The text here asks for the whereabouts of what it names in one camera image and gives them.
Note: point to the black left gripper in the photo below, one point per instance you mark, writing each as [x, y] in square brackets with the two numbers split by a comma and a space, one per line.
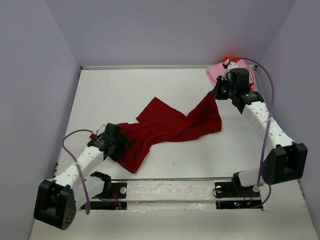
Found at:
[124, 143]

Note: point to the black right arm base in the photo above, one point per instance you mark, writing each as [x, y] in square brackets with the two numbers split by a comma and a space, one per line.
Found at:
[231, 195]

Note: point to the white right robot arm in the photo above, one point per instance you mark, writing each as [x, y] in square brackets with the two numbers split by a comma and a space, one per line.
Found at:
[282, 159]

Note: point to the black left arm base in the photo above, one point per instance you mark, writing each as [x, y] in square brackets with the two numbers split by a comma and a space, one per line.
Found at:
[110, 196]

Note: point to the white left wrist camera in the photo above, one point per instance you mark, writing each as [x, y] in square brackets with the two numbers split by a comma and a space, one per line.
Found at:
[99, 130]

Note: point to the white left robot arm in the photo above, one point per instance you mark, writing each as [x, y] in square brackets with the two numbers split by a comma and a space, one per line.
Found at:
[59, 198]

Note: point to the orange t shirt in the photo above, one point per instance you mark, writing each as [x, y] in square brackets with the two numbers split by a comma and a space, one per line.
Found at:
[228, 58]

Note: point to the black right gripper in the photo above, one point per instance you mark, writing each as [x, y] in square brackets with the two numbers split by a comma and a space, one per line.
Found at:
[216, 91]

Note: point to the dark red t shirt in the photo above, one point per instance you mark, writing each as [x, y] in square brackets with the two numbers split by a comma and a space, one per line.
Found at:
[159, 122]

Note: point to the pink t shirt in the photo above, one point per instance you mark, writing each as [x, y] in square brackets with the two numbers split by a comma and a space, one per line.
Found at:
[216, 70]

